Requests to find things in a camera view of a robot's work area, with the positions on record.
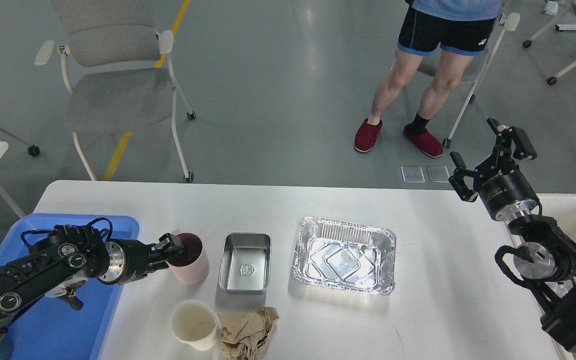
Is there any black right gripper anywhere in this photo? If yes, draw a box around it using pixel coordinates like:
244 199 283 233
448 118 540 222

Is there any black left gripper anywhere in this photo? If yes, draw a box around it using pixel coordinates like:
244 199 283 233
99 232 189 285

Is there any pink ribbed mug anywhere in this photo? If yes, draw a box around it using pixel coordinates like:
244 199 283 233
170 228 210 286

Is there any white paper cup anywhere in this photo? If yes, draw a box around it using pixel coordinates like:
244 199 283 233
171 300 222 351

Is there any stainless steel rectangular tray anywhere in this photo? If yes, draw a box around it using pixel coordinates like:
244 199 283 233
218 232 272 296

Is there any aluminium foil tray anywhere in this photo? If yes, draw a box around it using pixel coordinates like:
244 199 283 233
291 216 397 296

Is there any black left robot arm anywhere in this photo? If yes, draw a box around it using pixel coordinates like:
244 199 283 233
0 219 188 339

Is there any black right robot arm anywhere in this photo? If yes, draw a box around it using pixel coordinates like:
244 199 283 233
449 118 576 353

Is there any grey chair right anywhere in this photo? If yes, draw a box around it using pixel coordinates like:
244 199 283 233
402 0 520 158

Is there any grey chair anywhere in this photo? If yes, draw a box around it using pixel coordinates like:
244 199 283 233
34 0 195 183
402 0 520 158

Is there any crumpled brown paper napkin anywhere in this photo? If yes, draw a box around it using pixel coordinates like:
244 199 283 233
217 306 280 360

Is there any blue plastic bin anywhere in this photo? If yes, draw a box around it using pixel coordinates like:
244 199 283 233
0 213 140 360

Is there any person in blue shirt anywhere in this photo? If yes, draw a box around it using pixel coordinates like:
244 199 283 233
353 0 504 159

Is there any grey chair left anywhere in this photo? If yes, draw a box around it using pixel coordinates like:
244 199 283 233
34 0 195 183

